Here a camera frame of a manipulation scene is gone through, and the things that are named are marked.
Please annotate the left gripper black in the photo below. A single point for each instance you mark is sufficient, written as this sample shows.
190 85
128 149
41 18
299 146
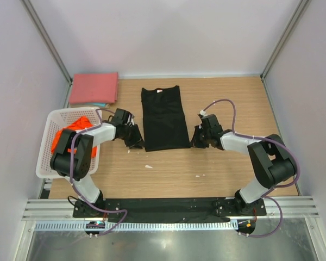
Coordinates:
137 141

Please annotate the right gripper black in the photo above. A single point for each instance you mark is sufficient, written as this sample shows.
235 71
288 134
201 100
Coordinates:
195 142

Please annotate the black t-shirt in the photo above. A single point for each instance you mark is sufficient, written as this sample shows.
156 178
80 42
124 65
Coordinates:
164 122

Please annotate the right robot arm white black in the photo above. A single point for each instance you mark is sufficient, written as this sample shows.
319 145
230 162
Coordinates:
272 162

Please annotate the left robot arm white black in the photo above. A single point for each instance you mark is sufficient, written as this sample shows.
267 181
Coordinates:
73 153

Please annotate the folded teal t-shirt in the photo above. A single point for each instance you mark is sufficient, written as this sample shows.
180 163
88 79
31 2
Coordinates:
102 105

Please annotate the orange t-shirt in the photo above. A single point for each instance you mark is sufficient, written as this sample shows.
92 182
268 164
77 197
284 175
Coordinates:
81 123

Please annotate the folded pink t-shirt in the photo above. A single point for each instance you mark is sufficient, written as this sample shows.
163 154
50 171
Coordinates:
94 88

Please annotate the white plastic basket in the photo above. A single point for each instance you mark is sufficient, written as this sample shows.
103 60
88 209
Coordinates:
56 121

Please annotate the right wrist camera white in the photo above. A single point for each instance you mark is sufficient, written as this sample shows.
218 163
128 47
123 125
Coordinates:
202 114

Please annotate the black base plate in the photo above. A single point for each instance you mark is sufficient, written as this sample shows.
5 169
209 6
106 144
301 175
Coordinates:
169 210

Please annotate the white slotted cable duct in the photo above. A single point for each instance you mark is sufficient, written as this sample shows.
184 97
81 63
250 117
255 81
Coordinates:
88 226

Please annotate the aluminium frame rail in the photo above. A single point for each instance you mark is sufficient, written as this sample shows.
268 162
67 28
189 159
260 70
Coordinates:
47 209

